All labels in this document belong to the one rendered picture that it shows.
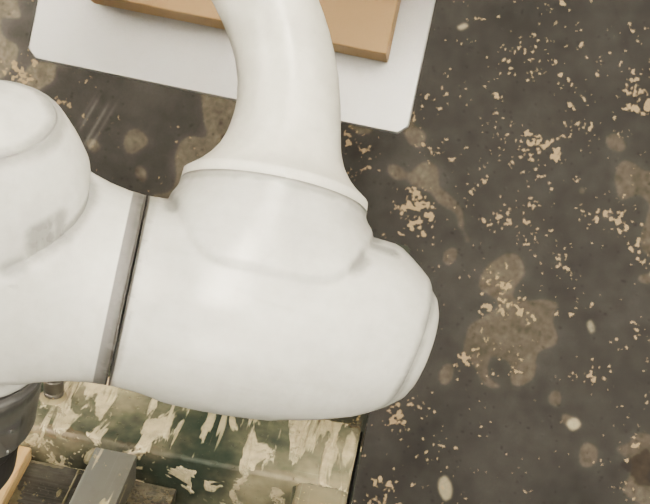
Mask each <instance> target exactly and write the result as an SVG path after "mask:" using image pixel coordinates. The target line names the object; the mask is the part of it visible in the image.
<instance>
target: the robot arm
mask: <svg viewBox="0 0 650 504"><path fill-rule="evenodd" d="M212 2H213V4H214V6H215V8H216V10H217V12H218V14H219V16H220V18H221V20H222V23H223V25H224V28H225V30H226V32H227V35H228V37H229V40H230V43H231V46H232V49H233V53H234V57H235V61H236V69H237V78H238V85H237V100H236V106H235V110H234V114H233V117H232V120H231V123H230V125H229V128H228V130H227V132H226V134H225V135H224V137H223V139H222V140H221V142H220V143H219V144H218V145H217V146H216V147H215V148H214V149H213V150H212V151H210V152H209V153H207V154H206V155H204V156H203V157H201V158H199V159H197V160H195V161H193V162H191V163H189V164H187V165H185V166H184V168H183V171H182V175H181V178H180V181H179V184H178V186H177V187H176V188H175V189H174V190H173V191H172V193H171V194H170V196H169V198H168V199H165V198H160V197H154V196H148V198H147V202H146V207H145V211H144V216H143V220H142V215H143V210H144V205H145V200H146V195H144V194H140V193H137V192H133V191H130V190H127V189H125V188H122V187H120V186H117V185H115V184H113V183H111V182H109V181H107V180H105V179H103V178H101V177H100V176H98V175H96V174H94V173H93V172H91V169H90V161H89V157H88V155H87V152H86V150H85V148H84V146H83V143H82V141H81V139H80V137H79V135H78V133H77V132H76V130H75V128H74V127H73V125H72V124H71V122H70V120H69V119H68V117H67V116H66V114H65V113H64V112H63V110H62V109H61V108H60V106H59V105H58V104H57V103H56V102H55V101H54V100H53V99H52V98H50V97H49V96H47V95H46V94H44V93H43V92H41V91H39V90H37V89H35V88H33V87H30V86H27V85H24V84H21V83H17V82H12V81H6V80H0V490H1V489H2V487H3V486H4V485H5V484H6V483H7V481H8V480H9V478H10V477H11V475H12V473H13V471H14V468H15V464H16V458H17V452H18V446H19V445H20V444H21V443H22V442H23V441H24V440H25V439H26V438H27V436H28V435H29V433H30V432H31V430H32V428H33V425H34V423H35V419H36V414H37V408H38V403H39V397H40V391H41V385H42V382H53V381H74V382H89V383H96V384H103V385H106V384H107V380H108V375H109V371H110V366H111V362H112V357H113V353H114V357H113V362H112V367H111V372H110V377H109V382H108V385H109V386H114V387H118V388H122V389H125V390H129V391H133V392H136V393H139V394H142V395H145V396H148V397H151V398H153V399H155V400H158V401H160V402H163V403H167V404H171V405H175V406H179V407H183V408H188V409H193V410H197V411H202V412H208V413H213V414H219V415H226V416H233V417H240V418H248V419H257V420H266V421H277V420H298V421H299V420H323V419H334V418H344V417H353V416H357V415H362V414H366V413H369V412H372V411H375V410H378V409H381V408H384V407H387V406H389V405H391V404H393V403H395V402H397V401H399V400H401V399H402V398H404V397H405V396H406V395H407V394H408V392H409V391H410V390H411V389H412V388H413V387H414V385H415V384H416V382H417V380H418V379H419V377H420V375H421V373H422V371H423V369H424V367H425V365H426V362H427V360H428V357H429V355H430V352H431V349H432V346H433V343H434V339H435V336H436V332H437V327H438V321H439V308H438V301H437V298H436V296H435V294H434V293H433V291H432V285H431V282H430V279H429V278H428V276H427V275H426V274H425V272H424V271H423V270H422V269H421V267H420V266H419V265H418V264H417V263H416V262H415V260H414V259H413V258H412V257H411V256H410V255H409V254H408V253H407V252H406V251H405V250H404V249H403V248H402V247H400V246H398V245H397V244H395V243H391V242H388V241H385V240H381V239H378V238H375V237H373V232H372V229H371V227H370V226H369V224H368V222H367V219H366V215H367V207H368V202H367V200H366V199H365V197H364V196H363V195H362V194H361V193H360V192H359V191H358V190H357V189H356V188H355V187H354V185H353V184H352V182H351V181H350V179H349V177H348V175H347V173H346V171H345V168H344V165H343V160H342V154H341V106H340V90H339V77H338V71H337V65H336V59H335V52H334V48H333V44H332V40H331V36H330V32H329V28H328V25H327V22H326V19H325V16H324V13H323V10H322V8H321V5H320V2H319V0H212ZM141 220H142V225H141ZM140 225H141V229H140ZM139 230H140V234H139ZM138 235H139V238H138ZM137 240H138V243H137ZM136 244H137V248H136ZM135 249H136V252H135ZM134 254H135V257H134ZM133 259H134V261H133ZM132 264H133V266H132ZM131 268H132V271H131ZM130 273H131V276H130ZM129 278H130V280H129ZM128 283H129V285H128ZM127 287H128V290H127ZM126 292H127V294H126ZM125 297H126V299H125ZM124 302H125V304H124ZM123 306H124V309H123ZM122 311H123V313H122ZM121 316H122V318H121ZM120 320H121V323H120ZM119 325H120V328H119ZM118 330H119V333H118ZM117 334H118V337H117ZM116 339H117V342H116ZM115 344H116V347H115ZM114 348H115V352H114Z"/></svg>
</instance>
